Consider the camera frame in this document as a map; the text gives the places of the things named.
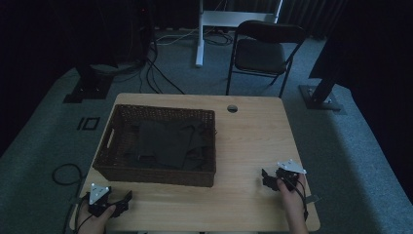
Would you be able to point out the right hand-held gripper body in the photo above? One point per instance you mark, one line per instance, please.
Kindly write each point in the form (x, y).
(287, 172)

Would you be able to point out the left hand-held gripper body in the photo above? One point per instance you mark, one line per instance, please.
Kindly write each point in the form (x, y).
(98, 195)

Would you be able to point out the brown wicker basket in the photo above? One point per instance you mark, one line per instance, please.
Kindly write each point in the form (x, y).
(162, 179)

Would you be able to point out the dark cloth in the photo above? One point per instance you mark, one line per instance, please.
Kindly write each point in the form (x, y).
(162, 143)

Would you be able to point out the person's right hand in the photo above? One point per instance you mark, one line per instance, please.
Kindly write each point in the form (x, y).
(292, 198)

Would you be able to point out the person's left hand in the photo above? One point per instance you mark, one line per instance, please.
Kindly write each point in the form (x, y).
(94, 222)

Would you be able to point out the black folding chair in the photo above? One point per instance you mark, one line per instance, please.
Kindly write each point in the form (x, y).
(259, 55)

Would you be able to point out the white metal stand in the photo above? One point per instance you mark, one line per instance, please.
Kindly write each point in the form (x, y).
(233, 18)

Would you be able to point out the black stand with base plate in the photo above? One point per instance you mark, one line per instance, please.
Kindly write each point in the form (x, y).
(319, 97)
(89, 87)

